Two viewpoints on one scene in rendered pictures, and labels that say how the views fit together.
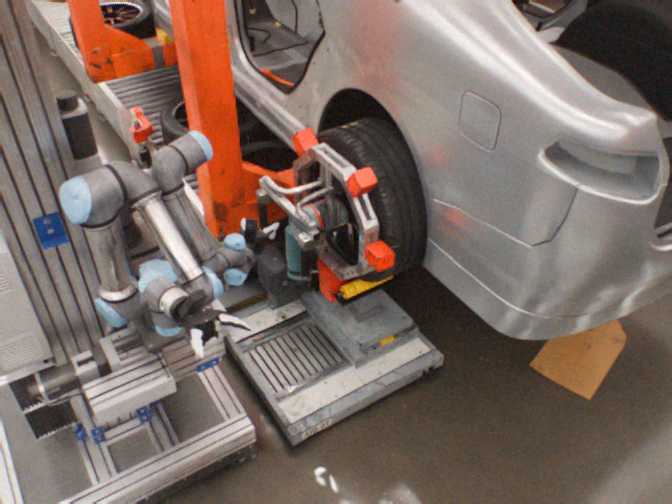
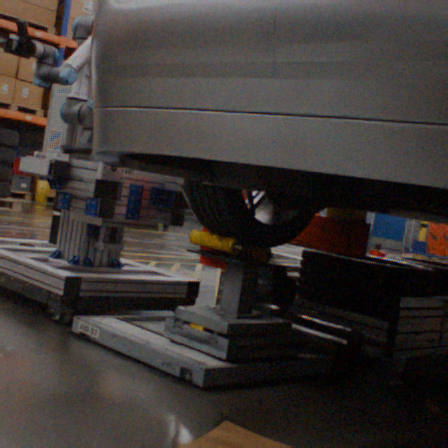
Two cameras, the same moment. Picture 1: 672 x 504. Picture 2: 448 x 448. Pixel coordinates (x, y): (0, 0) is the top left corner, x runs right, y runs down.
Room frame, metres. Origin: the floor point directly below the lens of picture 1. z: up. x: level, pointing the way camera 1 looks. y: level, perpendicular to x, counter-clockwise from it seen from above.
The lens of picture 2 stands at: (1.35, -3.10, 0.72)
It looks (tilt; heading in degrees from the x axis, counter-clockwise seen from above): 3 degrees down; 76
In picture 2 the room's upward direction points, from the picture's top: 9 degrees clockwise
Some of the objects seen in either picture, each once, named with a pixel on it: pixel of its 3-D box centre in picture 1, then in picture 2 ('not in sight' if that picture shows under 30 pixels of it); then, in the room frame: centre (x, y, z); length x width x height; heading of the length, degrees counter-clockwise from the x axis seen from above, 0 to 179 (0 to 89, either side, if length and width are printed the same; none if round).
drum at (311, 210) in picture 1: (318, 219); not in sight; (2.05, 0.05, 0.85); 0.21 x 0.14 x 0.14; 122
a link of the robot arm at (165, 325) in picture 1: (171, 312); (45, 75); (1.28, 0.46, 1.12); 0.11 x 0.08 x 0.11; 136
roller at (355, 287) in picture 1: (366, 282); (214, 241); (2.04, -0.16, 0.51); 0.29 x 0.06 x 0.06; 122
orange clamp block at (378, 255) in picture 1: (379, 256); not in sight; (1.83, -0.18, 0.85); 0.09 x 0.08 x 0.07; 32
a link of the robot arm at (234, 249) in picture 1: (232, 252); not in sight; (1.78, 0.36, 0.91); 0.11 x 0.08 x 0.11; 145
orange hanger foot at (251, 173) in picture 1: (287, 177); (316, 211); (2.60, 0.22, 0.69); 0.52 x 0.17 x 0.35; 122
